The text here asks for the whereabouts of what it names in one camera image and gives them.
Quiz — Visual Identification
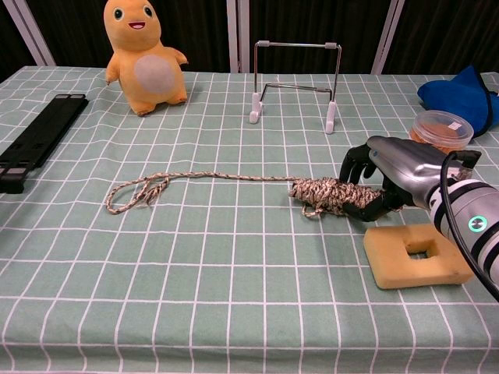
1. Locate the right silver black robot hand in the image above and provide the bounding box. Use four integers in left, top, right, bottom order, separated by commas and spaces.
338, 136, 449, 223

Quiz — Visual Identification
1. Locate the braided tan speckled rope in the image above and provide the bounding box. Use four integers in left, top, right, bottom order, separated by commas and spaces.
104, 172, 385, 218

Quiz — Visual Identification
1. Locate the clear plastic jar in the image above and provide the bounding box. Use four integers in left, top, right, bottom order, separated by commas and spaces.
408, 110, 475, 156

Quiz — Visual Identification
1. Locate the blue cloth pouch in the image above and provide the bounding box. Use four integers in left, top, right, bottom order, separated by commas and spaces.
416, 65, 499, 137

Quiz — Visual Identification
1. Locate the yellow sponge with square hole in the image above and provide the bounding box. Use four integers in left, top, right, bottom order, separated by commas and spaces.
363, 224, 475, 291

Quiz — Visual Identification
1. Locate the black curtain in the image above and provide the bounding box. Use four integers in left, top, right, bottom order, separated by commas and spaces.
0, 0, 499, 81

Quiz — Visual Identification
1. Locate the green checkered tablecloth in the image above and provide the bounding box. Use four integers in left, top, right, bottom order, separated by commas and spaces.
0, 65, 499, 374

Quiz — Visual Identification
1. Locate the yellow plush dinosaur toy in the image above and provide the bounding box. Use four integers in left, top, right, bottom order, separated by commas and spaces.
103, 0, 189, 117

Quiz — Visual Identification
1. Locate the black folding stand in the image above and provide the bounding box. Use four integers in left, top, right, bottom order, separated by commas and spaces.
0, 93, 90, 195

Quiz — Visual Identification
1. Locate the metal wire stand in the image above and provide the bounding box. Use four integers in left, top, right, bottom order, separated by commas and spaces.
248, 40, 343, 135

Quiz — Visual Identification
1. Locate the white frame post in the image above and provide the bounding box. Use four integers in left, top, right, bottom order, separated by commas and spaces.
9, 0, 55, 66
237, 0, 251, 74
227, 0, 239, 73
370, 0, 405, 75

